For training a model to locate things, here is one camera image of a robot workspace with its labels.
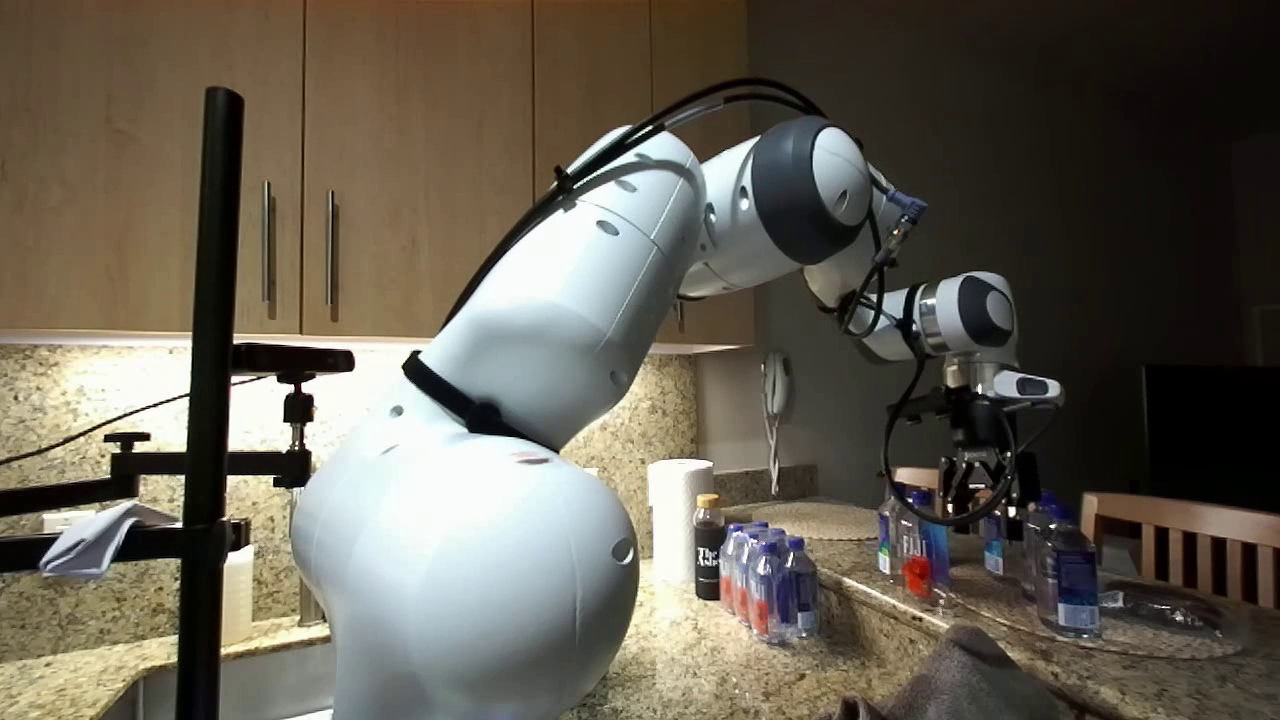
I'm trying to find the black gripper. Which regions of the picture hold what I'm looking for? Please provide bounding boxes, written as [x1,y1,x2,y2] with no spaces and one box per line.
[938,396,1045,518]

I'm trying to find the white paper towel roll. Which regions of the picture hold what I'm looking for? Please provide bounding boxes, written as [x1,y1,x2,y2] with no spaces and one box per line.
[644,456,715,592]

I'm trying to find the clear water bottle blue label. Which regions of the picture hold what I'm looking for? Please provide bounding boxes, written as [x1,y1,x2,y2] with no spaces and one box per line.
[876,492,911,578]
[978,512,1011,578]
[1016,498,1054,594]
[916,512,957,592]
[1037,495,1102,639]

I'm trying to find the wooden slat-back chair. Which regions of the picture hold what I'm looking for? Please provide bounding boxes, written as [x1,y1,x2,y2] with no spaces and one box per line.
[1077,487,1280,617]
[886,461,950,495]

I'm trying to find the bottle with red liquid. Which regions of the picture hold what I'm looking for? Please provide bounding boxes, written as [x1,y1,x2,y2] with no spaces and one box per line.
[895,512,936,602]

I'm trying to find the clear plastic wrap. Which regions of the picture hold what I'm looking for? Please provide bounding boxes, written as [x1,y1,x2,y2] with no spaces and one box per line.
[1096,574,1250,656]

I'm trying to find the wrapped water bottle pack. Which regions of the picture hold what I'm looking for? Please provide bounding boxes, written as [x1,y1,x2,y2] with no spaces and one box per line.
[715,514,825,650]

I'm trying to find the dark drink bottle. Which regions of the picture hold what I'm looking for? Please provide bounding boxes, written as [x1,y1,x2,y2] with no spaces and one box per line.
[691,492,726,602]

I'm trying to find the narrow wooden cabinet door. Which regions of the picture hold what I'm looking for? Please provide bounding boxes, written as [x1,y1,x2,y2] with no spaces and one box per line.
[647,0,753,353]
[533,0,653,203]

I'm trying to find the wooden upper cabinet door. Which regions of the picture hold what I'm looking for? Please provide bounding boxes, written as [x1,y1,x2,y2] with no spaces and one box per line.
[299,0,535,337]
[0,0,309,337]

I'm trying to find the stainless steel sink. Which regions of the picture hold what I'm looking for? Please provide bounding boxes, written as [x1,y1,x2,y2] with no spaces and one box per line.
[95,635,337,720]

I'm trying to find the white container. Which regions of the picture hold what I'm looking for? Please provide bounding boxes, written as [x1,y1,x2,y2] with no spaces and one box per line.
[216,539,260,649]

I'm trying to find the black vertical pole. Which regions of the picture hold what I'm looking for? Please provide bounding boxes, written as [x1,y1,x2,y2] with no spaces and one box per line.
[176,85,248,720]

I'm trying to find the white crumpled paper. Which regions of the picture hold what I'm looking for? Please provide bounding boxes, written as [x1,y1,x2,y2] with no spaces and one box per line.
[37,495,176,578]

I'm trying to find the wrist mounted camera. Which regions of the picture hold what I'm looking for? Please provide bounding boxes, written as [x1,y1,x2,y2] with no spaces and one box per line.
[984,369,1069,406]

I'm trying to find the white wall handset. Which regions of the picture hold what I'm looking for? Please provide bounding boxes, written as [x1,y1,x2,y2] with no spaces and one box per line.
[755,353,790,498]

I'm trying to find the blue cable connector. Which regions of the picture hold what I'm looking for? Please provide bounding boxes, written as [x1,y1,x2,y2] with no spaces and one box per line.
[884,182,930,230]

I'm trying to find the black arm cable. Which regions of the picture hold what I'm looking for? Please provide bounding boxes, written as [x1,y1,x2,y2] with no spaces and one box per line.
[437,77,1037,533]

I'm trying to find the black velcro strap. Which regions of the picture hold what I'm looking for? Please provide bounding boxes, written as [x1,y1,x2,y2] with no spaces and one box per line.
[397,348,561,456]

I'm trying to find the metal cabinet door handle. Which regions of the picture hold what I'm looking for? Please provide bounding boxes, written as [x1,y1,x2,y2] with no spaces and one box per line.
[324,188,344,326]
[260,175,279,323]

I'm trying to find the black stereo camera bar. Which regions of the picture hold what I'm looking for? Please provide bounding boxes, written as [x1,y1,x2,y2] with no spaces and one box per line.
[230,338,358,378]

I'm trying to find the thin black cable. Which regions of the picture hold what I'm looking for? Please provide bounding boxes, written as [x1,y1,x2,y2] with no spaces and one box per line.
[0,373,277,471]

